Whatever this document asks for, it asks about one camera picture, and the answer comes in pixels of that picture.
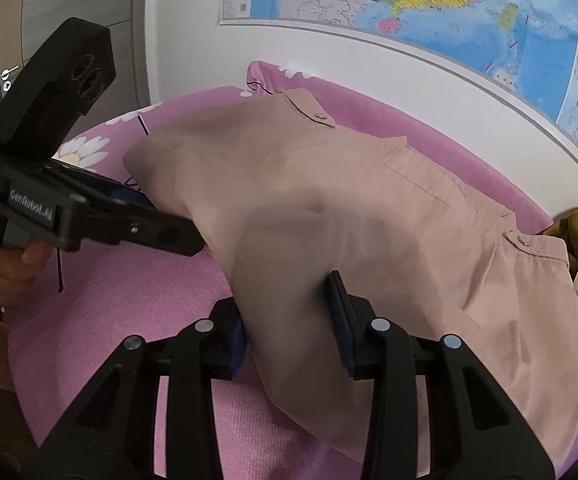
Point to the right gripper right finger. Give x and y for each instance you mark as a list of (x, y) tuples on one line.
[(475, 430)]

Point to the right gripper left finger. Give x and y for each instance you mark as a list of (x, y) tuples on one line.
[(108, 430)]

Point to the beige pink garment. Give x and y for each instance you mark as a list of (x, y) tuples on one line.
[(283, 195)]

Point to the person's left hand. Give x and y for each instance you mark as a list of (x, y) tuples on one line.
[(19, 269)]

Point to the pink floral bed sheet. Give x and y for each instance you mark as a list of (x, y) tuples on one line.
[(80, 308)]

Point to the grey wardrobe door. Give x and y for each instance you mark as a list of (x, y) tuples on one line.
[(26, 24)]

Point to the colourful wall map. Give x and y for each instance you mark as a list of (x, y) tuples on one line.
[(530, 47)]

